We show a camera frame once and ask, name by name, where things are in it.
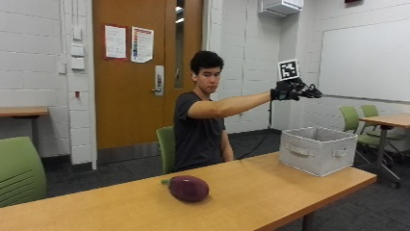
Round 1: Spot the the person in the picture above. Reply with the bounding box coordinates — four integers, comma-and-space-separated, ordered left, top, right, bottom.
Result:
172, 50, 325, 173

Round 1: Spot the purple eggplant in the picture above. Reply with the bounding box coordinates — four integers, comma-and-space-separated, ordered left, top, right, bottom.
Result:
160, 174, 212, 203

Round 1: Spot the white marker cube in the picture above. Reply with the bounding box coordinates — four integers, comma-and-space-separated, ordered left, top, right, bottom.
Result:
277, 59, 301, 81

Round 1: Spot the white wall-mounted box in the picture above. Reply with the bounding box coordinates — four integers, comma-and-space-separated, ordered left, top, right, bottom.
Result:
257, 0, 305, 17

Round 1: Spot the whiteboard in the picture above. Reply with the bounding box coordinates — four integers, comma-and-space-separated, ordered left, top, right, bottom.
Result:
318, 18, 410, 103

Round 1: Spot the wooden door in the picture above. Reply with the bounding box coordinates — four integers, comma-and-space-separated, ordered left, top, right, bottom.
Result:
91, 0, 204, 150

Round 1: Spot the white fabric storage bin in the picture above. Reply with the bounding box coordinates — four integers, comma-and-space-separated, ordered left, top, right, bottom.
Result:
278, 126, 360, 178

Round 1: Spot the white paper notice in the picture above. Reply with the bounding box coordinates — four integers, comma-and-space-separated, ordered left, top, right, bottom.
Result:
104, 24, 128, 61

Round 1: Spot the colourful paper poster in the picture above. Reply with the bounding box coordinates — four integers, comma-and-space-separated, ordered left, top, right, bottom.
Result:
129, 26, 155, 64

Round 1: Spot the wooden side table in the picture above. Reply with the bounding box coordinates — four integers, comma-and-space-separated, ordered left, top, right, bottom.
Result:
0, 106, 51, 152
358, 113, 410, 190

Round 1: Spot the silver door handle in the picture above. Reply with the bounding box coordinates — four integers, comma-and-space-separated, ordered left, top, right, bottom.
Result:
151, 64, 165, 97

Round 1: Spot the green chair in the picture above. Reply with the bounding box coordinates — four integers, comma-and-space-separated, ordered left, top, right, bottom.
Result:
338, 105, 402, 167
360, 104, 409, 142
0, 136, 49, 209
155, 125, 177, 175

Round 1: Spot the black cable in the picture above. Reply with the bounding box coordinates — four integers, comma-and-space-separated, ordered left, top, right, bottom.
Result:
236, 99, 274, 161

